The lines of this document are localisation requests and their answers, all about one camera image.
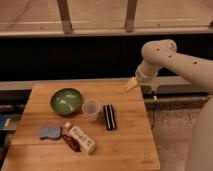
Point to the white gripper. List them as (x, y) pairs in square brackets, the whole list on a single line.
[(142, 79)]

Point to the dark red pepper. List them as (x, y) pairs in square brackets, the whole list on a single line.
[(71, 142)]

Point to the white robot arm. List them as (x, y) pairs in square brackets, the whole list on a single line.
[(198, 71)]

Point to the green ceramic bowl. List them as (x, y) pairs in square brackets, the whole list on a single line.
[(66, 101)]

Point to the black striped rectangular block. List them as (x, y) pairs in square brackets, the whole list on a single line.
[(109, 117)]

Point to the clear plastic cup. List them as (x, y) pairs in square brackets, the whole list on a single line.
[(91, 108)]

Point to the blue sponge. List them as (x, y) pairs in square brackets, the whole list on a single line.
[(50, 132)]

